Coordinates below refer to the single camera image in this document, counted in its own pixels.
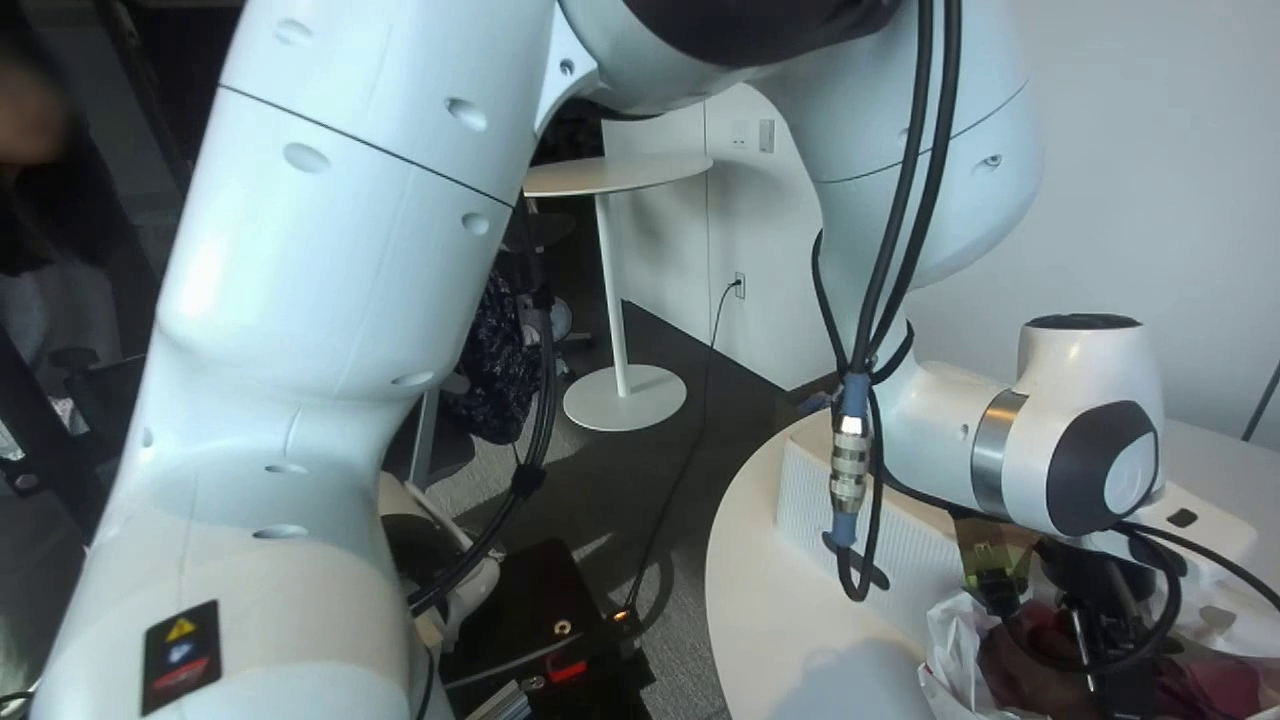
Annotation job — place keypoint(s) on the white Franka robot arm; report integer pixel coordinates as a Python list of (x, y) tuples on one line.
[(334, 266)]

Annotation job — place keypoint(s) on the brown plush toy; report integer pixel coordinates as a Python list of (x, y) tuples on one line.
[(1024, 673)]

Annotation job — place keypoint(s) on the green gold wrist camera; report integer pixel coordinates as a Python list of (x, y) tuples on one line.
[(996, 562)]

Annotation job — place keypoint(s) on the white wall outlet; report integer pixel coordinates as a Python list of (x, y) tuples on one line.
[(739, 286)]

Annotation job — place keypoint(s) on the white round side table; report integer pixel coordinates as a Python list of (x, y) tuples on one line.
[(620, 175)]

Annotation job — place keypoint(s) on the black controller box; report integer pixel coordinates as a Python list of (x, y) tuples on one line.
[(544, 624)]

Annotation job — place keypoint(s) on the dark backpack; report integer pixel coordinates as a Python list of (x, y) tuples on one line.
[(502, 362)]

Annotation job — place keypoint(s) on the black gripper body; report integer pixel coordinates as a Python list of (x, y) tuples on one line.
[(1100, 587)]

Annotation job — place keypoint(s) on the white plastic bag red print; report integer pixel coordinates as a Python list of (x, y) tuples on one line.
[(949, 653)]

